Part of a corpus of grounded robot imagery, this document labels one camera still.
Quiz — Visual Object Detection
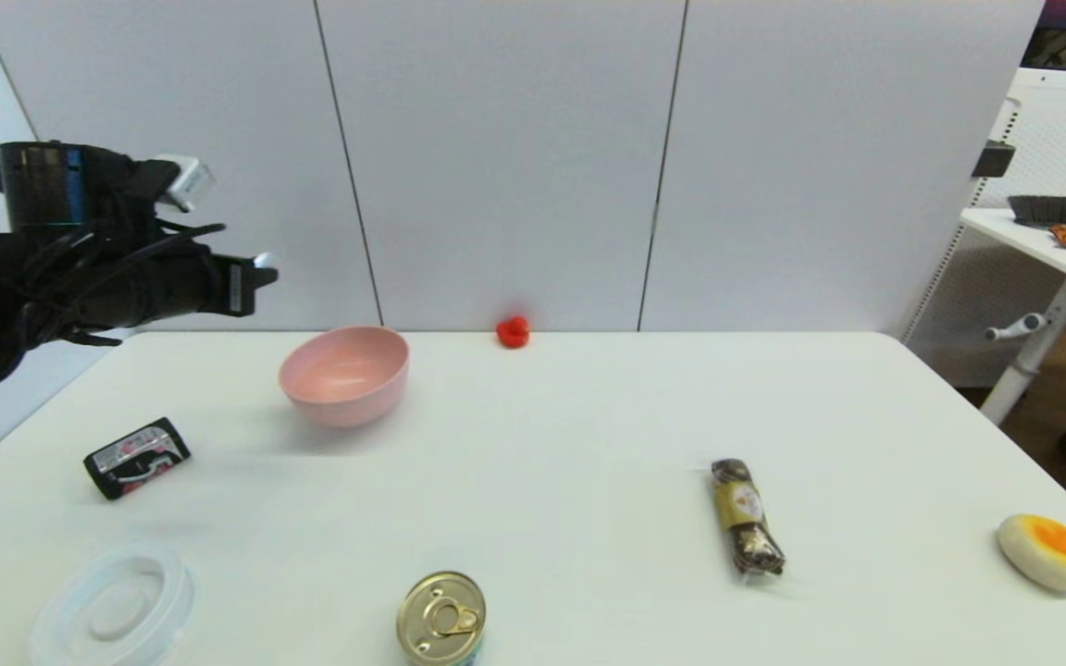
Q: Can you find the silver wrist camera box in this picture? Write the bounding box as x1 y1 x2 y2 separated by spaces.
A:
155 154 217 215

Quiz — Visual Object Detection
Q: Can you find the grey desk crank handle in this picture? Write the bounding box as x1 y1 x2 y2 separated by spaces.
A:
985 313 1050 342

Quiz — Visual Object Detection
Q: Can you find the white side desk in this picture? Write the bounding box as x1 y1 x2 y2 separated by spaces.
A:
961 207 1066 427

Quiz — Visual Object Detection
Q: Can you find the white round orange-topped toy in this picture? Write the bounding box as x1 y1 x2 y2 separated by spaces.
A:
997 513 1066 594

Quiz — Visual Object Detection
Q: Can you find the wrapped chocolate ball pack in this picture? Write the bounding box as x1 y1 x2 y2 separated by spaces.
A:
709 458 787 578

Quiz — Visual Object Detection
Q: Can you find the black chewing gum pack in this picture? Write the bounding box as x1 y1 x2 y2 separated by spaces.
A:
82 417 192 501

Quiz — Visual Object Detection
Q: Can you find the black box on pegboard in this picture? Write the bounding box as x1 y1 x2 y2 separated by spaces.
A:
971 141 1017 179

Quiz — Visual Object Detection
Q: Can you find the white round plastic lid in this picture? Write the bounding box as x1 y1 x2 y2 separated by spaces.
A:
28 544 196 666

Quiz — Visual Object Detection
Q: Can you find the pink bowl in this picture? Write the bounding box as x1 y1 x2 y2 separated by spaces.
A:
278 325 411 428

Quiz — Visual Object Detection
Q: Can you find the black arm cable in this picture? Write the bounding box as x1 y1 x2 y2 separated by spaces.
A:
0 220 229 395

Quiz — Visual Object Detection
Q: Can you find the white pegboard panel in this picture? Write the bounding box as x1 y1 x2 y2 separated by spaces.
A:
899 67 1066 389

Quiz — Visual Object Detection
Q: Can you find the gold-lidded tin can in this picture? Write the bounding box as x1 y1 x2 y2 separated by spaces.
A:
395 571 487 666

